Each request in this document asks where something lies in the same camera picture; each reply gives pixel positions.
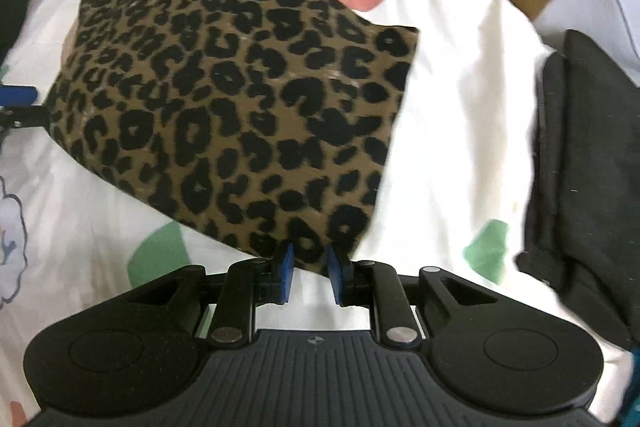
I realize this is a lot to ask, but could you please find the leopard print garment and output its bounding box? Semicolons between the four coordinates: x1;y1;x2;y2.
44;0;419;272

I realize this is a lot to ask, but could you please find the folded black clothes stack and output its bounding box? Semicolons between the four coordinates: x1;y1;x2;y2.
515;29;639;351

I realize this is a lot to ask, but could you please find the cream bear print blanket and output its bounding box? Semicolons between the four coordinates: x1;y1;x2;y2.
1;0;632;426

